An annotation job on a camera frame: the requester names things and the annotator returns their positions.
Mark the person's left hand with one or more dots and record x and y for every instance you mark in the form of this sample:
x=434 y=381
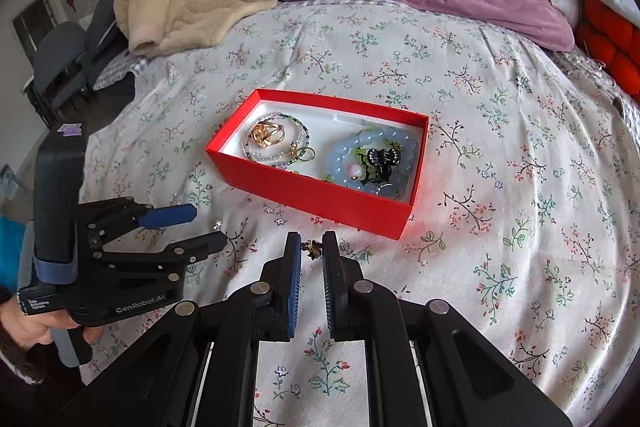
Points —
x=29 y=330

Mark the grey chair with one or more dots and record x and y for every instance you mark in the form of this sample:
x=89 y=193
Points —
x=70 y=59

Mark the small gold dice earring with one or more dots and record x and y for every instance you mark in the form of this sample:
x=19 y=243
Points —
x=313 y=249

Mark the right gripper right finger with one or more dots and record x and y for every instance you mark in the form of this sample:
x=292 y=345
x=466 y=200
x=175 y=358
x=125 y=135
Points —
x=426 y=365

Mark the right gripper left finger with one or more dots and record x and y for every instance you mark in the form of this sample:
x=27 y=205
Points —
x=196 y=366

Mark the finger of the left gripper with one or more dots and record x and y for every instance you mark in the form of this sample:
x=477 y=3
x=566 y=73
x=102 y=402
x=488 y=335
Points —
x=173 y=259
x=114 y=218

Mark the red open cardboard box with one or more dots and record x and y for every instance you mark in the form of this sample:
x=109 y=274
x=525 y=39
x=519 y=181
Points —
x=356 y=163

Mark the floral white bedsheet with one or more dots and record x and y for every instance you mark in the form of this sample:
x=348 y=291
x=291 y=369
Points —
x=452 y=159

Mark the red knotted cushion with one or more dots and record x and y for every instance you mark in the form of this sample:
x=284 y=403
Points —
x=613 y=42

